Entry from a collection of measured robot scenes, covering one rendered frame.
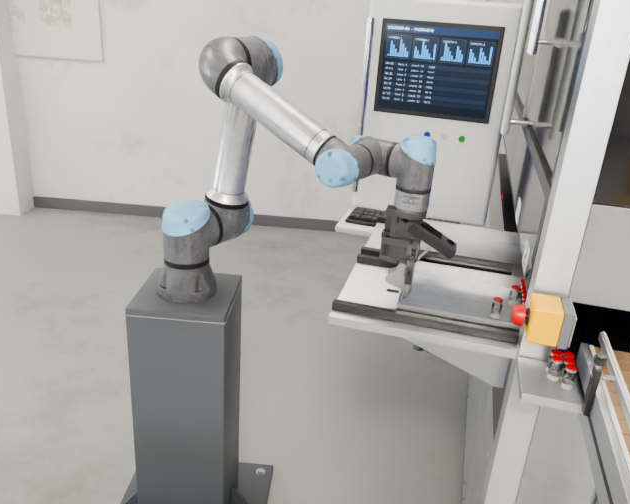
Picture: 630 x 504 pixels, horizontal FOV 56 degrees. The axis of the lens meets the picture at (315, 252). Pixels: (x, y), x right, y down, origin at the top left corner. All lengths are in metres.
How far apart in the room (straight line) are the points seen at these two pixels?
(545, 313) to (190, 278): 0.84
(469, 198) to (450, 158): 0.16
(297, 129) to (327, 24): 2.85
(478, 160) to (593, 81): 1.08
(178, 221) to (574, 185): 0.88
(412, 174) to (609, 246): 0.39
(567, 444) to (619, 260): 0.42
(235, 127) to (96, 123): 3.03
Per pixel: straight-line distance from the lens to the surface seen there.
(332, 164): 1.15
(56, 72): 4.52
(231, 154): 1.51
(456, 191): 2.20
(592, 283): 1.23
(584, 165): 1.15
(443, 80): 2.13
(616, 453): 1.01
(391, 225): 1.29
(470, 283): 1.55
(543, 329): 1.16
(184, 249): 1.49
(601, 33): 1.12
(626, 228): 1.20
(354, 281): 1.48
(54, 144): 4.63
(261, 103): 1.26
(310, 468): 2.22
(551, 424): 1.38
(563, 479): 1.47
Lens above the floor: 1.51
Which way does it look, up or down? 23 degrees down
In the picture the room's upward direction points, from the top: 4 degrees clockwise
